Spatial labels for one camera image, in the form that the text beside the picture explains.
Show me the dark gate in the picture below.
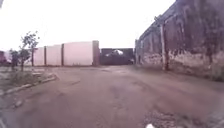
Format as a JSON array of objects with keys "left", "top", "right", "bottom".
[{"left": 99, "top": 47, "right": 136, "bottom": 66}]

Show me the brown dirt road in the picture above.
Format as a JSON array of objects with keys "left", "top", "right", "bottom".
[{"left": 0, "top": 64, "right": 224, "bottom": 128}]

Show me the pole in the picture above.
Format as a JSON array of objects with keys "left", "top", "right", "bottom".
[{"left": 159, "top": 22, "right": 170, "bottom": 72}]

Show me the small tree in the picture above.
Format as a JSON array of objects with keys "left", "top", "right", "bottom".
[
  {"left": 20, "top": 31, "right": 40, "bottom": 67},
  {"left": 9, "top": 48, "right": 21, "bottom": 70}
]

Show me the concrete kerb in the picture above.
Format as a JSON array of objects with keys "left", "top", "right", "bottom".
[{"left": 0, "top": 75, "right": 58, "bottom": 97}]

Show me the weedy ground strip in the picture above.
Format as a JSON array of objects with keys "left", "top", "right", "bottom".
[{"left": 0, "top": 66, "right": 54, "bottom": 92}]

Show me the pale panelled wall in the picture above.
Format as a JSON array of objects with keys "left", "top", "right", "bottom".
[{"left": 23, "top": 40, "right": 101, "bottom": 67}]

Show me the dark stained wall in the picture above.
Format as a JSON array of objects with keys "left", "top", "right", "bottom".
[{"left": 134, "top": 0, "right": 224, "bottom": 82}]

